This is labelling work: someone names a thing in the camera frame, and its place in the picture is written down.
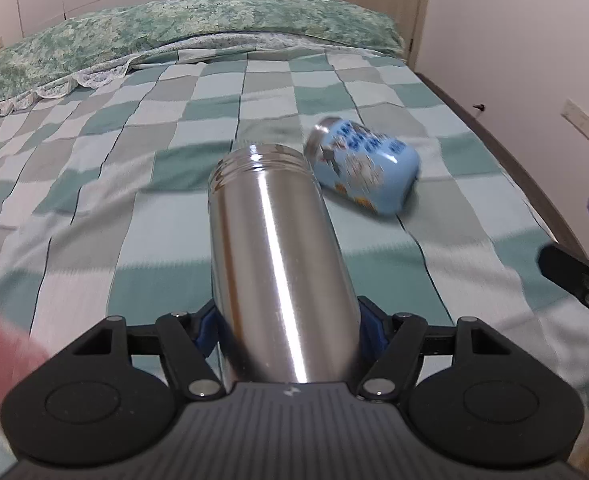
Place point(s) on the dark wooden bed frame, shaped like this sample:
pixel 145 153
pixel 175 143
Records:
pixel 541 202

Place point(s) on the tall stainless steel cup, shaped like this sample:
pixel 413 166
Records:
pixel 288 307

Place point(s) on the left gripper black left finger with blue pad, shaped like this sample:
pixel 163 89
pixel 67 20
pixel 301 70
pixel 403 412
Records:
pixel 186 340

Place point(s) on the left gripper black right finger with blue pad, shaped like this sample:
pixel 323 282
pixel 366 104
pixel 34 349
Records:
pixel 390 347

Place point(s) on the green floral duvet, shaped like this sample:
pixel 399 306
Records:
pixel 104 36

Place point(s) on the light blue cartoon cup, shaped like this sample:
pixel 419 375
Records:
pixel 374 170

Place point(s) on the white wall switch plate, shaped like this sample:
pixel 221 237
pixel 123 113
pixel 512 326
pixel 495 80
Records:
pixel 576 116

